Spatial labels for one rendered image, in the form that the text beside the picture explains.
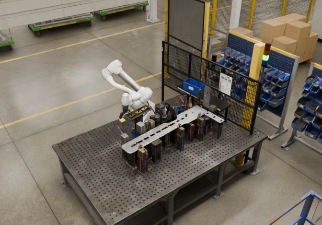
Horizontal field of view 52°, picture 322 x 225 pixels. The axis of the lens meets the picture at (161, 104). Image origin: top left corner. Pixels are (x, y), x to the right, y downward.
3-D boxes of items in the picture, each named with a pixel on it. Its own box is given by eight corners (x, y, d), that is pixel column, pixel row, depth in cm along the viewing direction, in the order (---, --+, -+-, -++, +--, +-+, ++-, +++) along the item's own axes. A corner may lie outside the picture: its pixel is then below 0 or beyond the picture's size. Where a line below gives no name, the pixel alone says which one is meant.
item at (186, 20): (206, 100, 678) (215, 2, 570) (201, 102, 671) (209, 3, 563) (166, 75, 769) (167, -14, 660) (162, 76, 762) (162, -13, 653)
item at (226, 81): (230, 96, 471) (232, 77, 455) (217, 90, 485) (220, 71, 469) (231, 96, 472) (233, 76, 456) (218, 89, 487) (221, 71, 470)
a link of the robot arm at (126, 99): (123, 106, 441) (132, 104, 447) (124, 97, 432) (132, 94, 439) (120, 102, 448) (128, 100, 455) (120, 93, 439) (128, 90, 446)
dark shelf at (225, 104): (221, 112, 465) (221, 110, 463) (176, 88, 521) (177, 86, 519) (231, 106, 477) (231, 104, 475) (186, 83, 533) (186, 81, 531)
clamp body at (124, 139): (125, 160, 423) (123, 139, 404) (120, 156, 430) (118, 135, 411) (131, 157, 429) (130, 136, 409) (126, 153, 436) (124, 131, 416)
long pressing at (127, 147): (131, 155, 389) (131, 154, 388) (120, 146, 403) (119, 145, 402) (208, 112, 467) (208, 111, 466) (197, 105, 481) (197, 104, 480)
